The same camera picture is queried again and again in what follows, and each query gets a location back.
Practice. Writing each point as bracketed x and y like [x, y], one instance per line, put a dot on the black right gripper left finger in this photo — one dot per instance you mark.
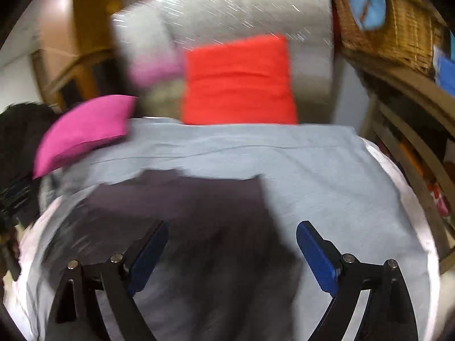
[75, 313]

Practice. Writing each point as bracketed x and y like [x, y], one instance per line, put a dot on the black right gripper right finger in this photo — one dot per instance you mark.
[388, 314]

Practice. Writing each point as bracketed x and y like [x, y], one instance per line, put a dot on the dark grey jacket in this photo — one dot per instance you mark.
[225, 273]

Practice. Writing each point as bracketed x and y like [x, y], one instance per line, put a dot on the black clothes pile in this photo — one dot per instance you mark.
[23, 126]

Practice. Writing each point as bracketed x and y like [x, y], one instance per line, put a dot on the light grey bed sheet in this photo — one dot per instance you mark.
[350, 192]

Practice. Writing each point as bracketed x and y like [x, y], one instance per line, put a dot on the magenta pillow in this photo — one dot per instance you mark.
[93, 124]

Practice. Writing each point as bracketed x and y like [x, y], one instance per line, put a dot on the wooden shelf unit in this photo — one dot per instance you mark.
[412, 120]

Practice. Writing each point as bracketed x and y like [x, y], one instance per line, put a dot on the blue box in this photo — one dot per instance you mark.
[444, 67]

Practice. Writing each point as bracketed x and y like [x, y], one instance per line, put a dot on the wooden cabinet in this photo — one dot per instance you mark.
[78, 51]

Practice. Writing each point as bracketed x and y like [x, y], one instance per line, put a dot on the red pillow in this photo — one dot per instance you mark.
[239, 82]

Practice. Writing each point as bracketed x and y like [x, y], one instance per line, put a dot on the wicker basket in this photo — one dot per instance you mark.
[412, 30]

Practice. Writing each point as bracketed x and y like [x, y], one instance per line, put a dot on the silver quilted headboard cushion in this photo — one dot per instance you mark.
[152, 35]

